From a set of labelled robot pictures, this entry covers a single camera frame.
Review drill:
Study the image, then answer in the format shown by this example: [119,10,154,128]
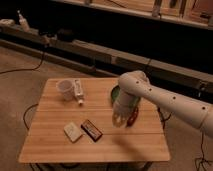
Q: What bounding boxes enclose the white cup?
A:
[56,79,74,101]

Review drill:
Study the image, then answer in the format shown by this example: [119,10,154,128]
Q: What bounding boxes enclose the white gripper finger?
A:
[120,116,129,126]
[112,113,120,127]

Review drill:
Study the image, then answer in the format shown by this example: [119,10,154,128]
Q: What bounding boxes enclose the black floor cable right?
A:
[194,131,213,171]

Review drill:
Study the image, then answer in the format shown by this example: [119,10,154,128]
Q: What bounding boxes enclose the black floor cable left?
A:
[0,49,46,76]

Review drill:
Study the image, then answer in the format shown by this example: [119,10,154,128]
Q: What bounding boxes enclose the green plate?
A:
[111,85,141,107]

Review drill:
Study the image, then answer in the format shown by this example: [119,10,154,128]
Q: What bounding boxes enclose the black floor cable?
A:
[194,131,213,171]
[0,49,46,76]

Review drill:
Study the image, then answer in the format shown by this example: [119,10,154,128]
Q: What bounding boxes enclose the white tube bottle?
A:
[74,79,84,105]

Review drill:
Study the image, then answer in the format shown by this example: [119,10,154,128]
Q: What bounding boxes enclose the white spray bottle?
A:
[17,11,30,32]

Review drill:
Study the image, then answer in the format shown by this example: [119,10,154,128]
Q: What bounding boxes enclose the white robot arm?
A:
[112,71,213,138]

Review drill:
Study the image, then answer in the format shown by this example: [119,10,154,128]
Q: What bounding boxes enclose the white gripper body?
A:
[113,91,140,118]

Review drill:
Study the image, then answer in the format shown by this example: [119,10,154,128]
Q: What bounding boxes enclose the red handled tool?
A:
[126,107,139,127]

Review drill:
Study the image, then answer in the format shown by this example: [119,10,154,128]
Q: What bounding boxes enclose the dark brown rectangular box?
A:
[81,120,102,142]

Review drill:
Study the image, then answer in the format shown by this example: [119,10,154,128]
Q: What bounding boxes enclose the black device on ledge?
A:
[57,29,75,42]

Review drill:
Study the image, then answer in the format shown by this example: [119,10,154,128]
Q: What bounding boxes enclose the wooden table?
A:
[19,78,170,163]

